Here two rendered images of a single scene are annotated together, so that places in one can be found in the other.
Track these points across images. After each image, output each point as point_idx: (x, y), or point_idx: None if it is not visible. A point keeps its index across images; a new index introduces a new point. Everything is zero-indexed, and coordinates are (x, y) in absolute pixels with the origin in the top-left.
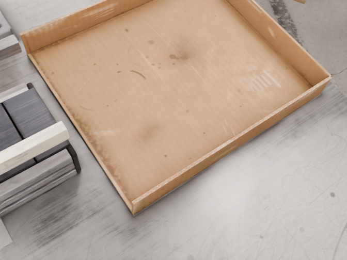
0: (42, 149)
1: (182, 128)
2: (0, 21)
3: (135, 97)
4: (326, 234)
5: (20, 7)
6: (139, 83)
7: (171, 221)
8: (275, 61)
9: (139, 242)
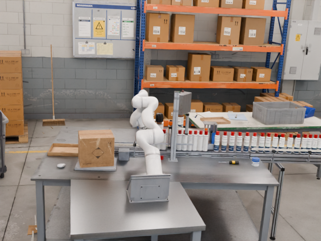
0: None
1: (71, 148)
2: None
3: (72, 151)
4: (68, 142)
5: (75, 159)
6: (70, 151)
7: None
8: (53, 148)
9: None
